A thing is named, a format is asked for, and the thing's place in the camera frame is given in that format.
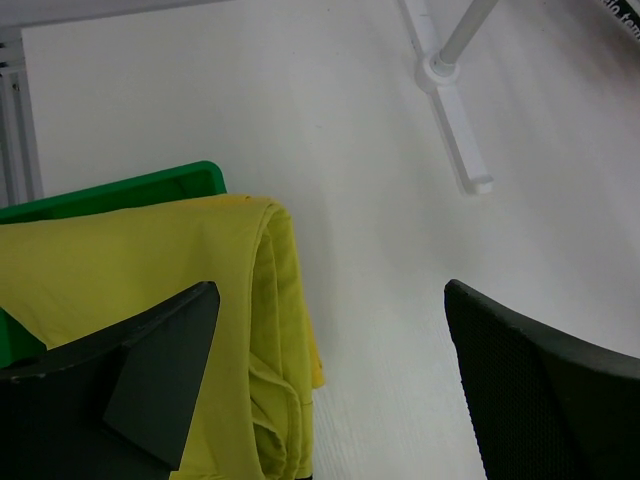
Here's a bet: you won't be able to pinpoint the metal clothes rack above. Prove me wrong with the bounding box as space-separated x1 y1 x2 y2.
399 0 496 196

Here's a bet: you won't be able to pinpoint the aluminium corner frame profile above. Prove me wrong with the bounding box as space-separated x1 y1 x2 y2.
1 27 43 208

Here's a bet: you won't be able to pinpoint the green plastic tray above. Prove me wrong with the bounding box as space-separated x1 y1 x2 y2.
0 160 229 369

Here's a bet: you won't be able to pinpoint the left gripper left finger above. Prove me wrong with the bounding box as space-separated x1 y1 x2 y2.
1 282 220 479

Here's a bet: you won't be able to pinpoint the black white printed trousers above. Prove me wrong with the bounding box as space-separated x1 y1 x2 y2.
599 0 640 45

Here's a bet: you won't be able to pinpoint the lime yellow trousers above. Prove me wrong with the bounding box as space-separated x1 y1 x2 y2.
1 195 314 479

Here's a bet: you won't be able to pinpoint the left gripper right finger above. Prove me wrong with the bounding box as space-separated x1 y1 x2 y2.
444 280 639 479

